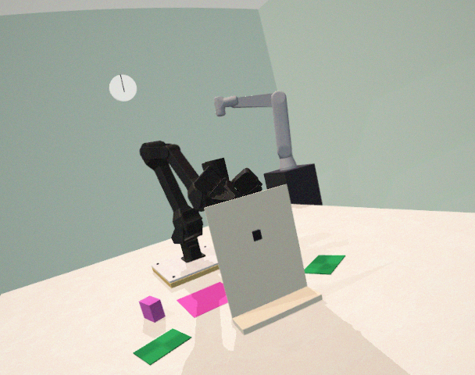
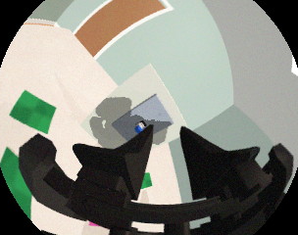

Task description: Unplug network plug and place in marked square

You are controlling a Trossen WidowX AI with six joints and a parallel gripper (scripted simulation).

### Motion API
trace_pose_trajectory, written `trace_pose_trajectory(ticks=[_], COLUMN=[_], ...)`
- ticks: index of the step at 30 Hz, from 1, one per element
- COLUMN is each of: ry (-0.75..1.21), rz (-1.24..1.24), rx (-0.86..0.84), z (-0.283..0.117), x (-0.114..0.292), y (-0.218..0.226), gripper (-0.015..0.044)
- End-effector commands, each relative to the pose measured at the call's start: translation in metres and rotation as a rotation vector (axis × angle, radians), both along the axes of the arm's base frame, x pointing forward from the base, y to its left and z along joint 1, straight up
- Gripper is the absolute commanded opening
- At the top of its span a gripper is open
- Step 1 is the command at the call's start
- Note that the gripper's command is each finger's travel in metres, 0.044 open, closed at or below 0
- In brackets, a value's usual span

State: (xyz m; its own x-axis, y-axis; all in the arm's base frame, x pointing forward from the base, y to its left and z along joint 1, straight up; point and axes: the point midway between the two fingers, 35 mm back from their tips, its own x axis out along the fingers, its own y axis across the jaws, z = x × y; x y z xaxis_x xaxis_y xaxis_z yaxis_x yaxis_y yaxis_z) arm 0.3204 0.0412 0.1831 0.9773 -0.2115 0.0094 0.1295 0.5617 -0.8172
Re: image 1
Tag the pink flat square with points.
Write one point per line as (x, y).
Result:
(209, 298)

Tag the green flat rectangular panel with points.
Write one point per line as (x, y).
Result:
(161, 346)

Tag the purple block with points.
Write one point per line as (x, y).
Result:
(152, 309)

